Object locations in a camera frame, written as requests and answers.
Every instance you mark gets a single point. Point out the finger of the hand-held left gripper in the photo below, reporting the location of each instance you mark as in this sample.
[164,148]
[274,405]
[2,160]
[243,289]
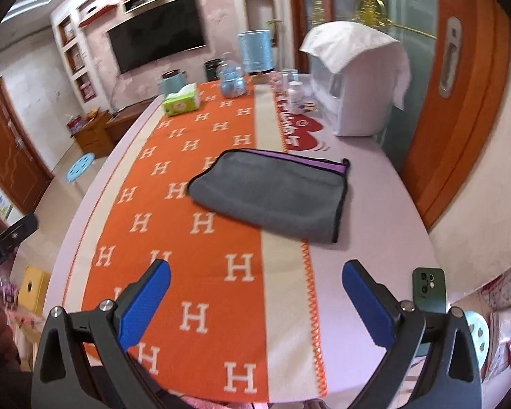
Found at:
[21,226]

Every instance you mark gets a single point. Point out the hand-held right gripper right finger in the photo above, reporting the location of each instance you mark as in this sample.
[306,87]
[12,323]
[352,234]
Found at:
[366,306]

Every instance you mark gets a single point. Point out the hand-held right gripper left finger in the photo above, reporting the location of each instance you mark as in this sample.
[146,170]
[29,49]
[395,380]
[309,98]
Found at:
[147,304]

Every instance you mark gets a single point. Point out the grey towel with purple edge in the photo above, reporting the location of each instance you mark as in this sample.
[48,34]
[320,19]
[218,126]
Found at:
[272,196]

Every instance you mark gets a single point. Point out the orange patterned table runner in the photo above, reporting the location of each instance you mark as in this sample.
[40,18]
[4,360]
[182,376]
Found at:
[187,264]

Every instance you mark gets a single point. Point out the yellow plastic stool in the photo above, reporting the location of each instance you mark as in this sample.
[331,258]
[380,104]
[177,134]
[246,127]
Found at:
[32,285]

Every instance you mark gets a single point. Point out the green smartphone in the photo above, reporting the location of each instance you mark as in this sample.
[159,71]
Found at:
[428,289]

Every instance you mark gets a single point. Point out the brown wooden door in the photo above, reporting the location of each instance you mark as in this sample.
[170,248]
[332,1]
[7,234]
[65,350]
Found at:
[12,149]

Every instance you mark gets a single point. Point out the blue round stool with holes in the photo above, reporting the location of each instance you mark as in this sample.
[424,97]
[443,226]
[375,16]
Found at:
[80,166]

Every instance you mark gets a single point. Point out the pale blue plastic stool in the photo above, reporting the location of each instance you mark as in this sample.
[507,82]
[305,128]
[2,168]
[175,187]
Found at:
[477,332]

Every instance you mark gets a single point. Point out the small wooden cabinet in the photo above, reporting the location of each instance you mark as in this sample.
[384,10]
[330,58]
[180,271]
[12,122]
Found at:
[93,136]

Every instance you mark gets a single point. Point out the printed plastic bags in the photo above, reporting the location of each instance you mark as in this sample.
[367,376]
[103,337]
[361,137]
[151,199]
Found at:
[506,298]

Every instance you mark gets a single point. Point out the wooden television stand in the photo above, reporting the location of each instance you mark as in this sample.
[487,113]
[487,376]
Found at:
[132,115]

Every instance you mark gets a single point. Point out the red and white mat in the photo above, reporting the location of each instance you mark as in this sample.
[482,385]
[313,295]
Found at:
[306,136]

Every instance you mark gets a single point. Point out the orange wooden sliding door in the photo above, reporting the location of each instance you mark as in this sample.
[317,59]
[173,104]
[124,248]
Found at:
[472,136]

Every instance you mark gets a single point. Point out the green tissue pack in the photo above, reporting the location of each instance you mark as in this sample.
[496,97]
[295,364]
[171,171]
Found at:
[181,102]

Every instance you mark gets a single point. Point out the white water dispenser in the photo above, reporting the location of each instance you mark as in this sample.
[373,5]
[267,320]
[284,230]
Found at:
[357,102]

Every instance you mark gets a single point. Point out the teal kettle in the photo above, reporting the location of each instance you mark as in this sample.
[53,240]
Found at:
[172,83]

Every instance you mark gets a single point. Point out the white pill bottle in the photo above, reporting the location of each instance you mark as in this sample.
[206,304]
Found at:
[296,96]

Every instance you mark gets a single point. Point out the clear drinking glass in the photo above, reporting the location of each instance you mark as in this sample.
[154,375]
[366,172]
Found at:
[276,82]
[289,77]

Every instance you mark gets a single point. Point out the black cup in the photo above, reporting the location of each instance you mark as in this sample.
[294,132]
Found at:
[213,70]

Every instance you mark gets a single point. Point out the white cover cloth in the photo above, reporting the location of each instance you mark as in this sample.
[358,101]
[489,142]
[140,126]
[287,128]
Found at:
[345,42]

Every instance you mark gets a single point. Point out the light blue tin canister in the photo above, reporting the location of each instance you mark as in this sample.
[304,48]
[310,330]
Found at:
[255,51]

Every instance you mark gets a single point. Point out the red wall shelf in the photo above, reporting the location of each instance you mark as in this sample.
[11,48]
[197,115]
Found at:
[98,15]

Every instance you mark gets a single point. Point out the black wall television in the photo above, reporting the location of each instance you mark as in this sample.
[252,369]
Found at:
[157,34]

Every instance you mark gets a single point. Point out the white wall shelf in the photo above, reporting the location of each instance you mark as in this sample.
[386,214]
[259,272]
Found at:
[140,2]

